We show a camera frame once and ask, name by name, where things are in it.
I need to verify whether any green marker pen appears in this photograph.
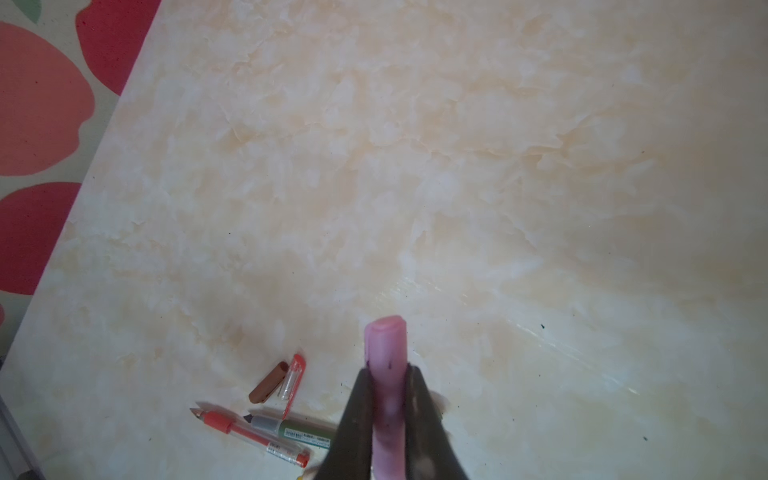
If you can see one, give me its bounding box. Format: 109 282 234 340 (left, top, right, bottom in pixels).
243 410 336 450

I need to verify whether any pink pen cap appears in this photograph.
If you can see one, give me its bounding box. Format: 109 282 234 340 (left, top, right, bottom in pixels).
364 315 408 479

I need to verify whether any red gel pen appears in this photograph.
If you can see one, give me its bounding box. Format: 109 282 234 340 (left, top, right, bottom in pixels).
190 407 310 468

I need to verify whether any brown pen cap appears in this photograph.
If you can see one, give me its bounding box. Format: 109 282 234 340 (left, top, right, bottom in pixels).
248 361 289 404

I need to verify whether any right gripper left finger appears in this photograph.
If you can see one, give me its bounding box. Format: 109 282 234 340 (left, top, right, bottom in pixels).
314 368 374 480

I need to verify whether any clear red pen cap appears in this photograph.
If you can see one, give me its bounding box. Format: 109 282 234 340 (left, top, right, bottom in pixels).
278 353 307 420

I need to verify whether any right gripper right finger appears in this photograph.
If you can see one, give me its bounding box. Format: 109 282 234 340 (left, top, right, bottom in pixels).
404 364 469 480

